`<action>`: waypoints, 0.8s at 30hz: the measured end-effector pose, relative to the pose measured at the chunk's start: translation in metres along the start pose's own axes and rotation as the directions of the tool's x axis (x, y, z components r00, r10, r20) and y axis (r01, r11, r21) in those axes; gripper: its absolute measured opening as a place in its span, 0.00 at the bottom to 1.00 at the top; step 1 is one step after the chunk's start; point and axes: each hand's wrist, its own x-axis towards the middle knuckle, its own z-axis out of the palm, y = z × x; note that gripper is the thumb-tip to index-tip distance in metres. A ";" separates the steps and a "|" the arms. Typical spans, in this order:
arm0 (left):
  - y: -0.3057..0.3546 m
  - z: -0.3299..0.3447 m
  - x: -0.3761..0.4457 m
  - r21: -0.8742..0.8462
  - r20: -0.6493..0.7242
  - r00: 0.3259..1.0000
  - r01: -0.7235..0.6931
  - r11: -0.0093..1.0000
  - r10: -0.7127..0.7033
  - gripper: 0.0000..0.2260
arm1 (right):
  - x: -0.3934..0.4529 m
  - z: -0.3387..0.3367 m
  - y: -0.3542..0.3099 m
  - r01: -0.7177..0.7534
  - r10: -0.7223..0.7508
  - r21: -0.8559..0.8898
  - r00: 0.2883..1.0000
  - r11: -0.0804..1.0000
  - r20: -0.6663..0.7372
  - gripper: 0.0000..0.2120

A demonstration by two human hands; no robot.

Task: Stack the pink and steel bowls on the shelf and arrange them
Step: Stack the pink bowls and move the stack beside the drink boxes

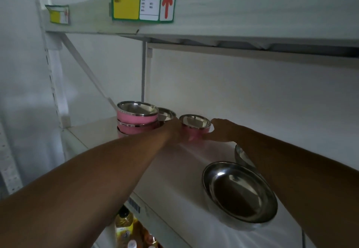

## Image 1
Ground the person's left hand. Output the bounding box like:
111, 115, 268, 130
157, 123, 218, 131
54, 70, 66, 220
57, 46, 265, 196
163, 118, 197, 143

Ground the person's right hand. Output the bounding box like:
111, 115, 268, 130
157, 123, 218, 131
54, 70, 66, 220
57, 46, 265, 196
201, 118, 240, 144

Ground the small pink steel bowl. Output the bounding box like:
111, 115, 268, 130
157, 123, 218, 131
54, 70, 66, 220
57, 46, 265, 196
179, 114, 212, 142

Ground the person's left forearm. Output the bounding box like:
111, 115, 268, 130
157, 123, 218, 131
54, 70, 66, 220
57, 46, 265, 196
0, 127, 170, 248

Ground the person's right forearm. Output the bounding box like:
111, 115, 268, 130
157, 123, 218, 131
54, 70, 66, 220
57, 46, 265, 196
236, 126, 359, 248

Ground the large steel bowl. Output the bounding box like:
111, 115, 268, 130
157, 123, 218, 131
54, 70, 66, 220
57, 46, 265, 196
202, 161, 279, 231

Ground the barcode sticker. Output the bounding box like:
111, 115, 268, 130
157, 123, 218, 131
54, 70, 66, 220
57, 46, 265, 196
127, 197, 142, 215

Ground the orange bottle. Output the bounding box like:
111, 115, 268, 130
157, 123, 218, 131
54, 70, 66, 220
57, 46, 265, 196
139, 227, 160, 248

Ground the yellow oil bottle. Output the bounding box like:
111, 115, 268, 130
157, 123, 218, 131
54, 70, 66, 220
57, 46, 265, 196
114, 205, 136, 248

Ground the white metal shelf rack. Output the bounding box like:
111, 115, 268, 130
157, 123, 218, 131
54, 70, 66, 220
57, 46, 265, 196
0, 0, 359, 248

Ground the large green-bordered shelf label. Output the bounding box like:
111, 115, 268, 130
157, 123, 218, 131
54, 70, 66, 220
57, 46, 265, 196
111, 0, 178, 24

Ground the small green-bordered shelf label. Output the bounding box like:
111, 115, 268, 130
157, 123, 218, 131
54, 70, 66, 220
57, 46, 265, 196
45, 5, 70, 25

